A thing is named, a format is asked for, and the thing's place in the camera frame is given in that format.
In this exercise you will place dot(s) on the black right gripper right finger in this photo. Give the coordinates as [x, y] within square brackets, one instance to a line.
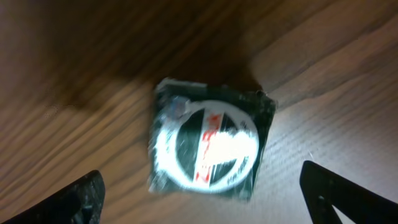
[324, 190]

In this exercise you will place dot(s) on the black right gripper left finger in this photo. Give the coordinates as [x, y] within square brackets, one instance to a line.
[80, 202]

